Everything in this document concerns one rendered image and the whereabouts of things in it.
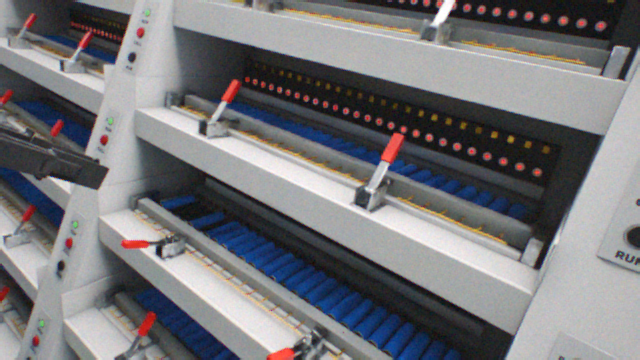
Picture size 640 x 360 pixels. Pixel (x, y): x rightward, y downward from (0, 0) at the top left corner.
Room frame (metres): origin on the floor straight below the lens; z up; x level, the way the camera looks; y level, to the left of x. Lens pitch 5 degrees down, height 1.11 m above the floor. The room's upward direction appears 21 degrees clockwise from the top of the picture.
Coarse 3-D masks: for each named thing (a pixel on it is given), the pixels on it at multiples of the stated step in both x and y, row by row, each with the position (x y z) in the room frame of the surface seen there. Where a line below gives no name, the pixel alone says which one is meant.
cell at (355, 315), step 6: (366, 300) 0.53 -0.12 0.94; (360, 306) 0.51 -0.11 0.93; (366, 306) 0.52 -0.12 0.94; (372, 306) 0.52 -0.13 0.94; (354, 312) 0.50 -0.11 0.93; (360, 312) 0.50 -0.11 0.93; (366, 312) 0.51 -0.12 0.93; (348, 318) 0.49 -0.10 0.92; (354, 318) 0.49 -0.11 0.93; (360, 318) 0.50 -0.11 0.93; (348, 324) 0.48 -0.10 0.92; (354, 324) 0.48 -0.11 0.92
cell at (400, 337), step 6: (408, 324) 0.50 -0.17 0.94; (402, 330) 0.48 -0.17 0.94; (408, 330) 0.49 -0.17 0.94; (414, 330) 0.49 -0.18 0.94; (396, 336) 0.47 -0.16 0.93; (402, 336) 0.47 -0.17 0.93; (408, 336) 0.48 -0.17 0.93; (390, 342) 0.46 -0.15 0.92; (396, 342) 0.46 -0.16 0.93; (402, 342) 0.47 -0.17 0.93; (384, 348) 0.45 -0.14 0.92; (390, 348) 0.45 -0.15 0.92; (396, 348) 0.45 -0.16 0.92; (402, 348) 0.46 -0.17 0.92; (396, 354) 0.45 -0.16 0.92
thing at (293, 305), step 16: (144, 208) 0.65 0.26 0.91; (160, 208) 0.65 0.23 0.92; (160, 224) 0.63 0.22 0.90; (176, 224) 0.61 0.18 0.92; (192, 240) 0.59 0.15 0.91; (208, 240) 0.59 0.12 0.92; (192, 256) 0.57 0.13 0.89; (208, 256) 0.57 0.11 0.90; (224, 256) 0.56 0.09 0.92; (240, 272) 0.53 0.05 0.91; (256, 272) 0.53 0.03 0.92; (256, 288) 0.52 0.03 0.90; (272, 288) 0.51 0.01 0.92; (288, 304) 0.49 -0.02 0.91; (304, 304) 0.49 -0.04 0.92; (304, 320) 0.48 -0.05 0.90; (320, 320) 0.47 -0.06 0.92; (336, 336) 0.45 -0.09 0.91; (352, 336) 0.45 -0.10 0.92; (352, 352) 0.44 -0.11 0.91; (368, 352) 0.43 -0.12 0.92
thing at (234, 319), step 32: (128, 192) 0.67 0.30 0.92; (160, 192) 0.72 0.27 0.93; (192, 192) 0.78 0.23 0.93; (224, 192) 0.74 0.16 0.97; (128, 224) 0.63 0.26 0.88; (288, 224) 0.66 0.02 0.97; (128, 256) 0.60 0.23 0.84; (352, 256) 0.59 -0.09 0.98; (160, 288) 0.56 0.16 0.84; (192, 288) 0.51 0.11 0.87; (224, 288) 0.53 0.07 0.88; (224, 320) 0.48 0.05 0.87; (256, 320) 0.48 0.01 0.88; (256, 352) 0.45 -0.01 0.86
